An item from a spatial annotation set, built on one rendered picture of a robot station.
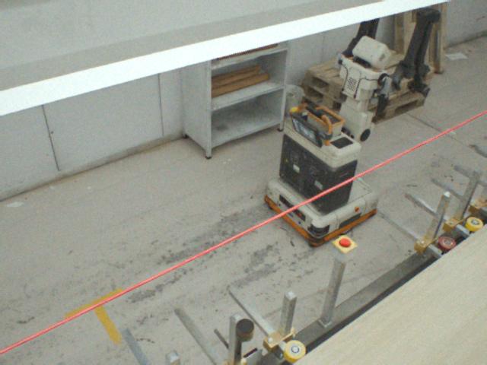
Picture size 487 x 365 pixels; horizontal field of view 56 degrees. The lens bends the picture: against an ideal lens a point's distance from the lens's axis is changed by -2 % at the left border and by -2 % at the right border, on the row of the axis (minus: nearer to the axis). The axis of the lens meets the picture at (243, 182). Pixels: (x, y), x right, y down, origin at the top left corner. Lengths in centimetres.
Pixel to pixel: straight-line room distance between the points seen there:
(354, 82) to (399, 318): 172
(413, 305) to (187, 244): 185
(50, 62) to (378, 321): 182
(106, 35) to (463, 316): 198
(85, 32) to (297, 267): 306
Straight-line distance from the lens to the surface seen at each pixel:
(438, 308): 219
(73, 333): 313
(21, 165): 408
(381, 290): 244
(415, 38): 321
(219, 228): 361
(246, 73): 449
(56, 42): 41
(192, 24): 45
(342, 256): 184
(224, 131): 445
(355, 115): 340
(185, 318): 202
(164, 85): 426
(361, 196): 362
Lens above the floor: 250
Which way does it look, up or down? 38 degrees down
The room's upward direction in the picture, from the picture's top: 3 degrees clockwise
